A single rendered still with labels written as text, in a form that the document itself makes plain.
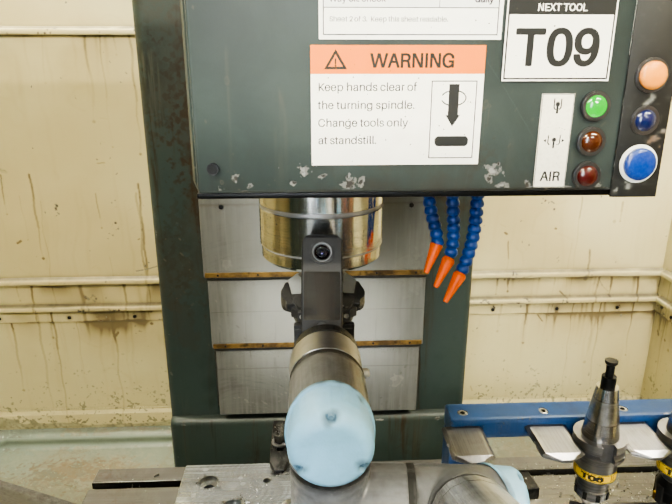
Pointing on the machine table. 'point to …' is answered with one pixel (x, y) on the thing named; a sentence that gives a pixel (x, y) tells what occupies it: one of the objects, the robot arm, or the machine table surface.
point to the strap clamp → (278, 448)
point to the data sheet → (411, 19)
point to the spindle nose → (318, 212)
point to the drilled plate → (188, 493)
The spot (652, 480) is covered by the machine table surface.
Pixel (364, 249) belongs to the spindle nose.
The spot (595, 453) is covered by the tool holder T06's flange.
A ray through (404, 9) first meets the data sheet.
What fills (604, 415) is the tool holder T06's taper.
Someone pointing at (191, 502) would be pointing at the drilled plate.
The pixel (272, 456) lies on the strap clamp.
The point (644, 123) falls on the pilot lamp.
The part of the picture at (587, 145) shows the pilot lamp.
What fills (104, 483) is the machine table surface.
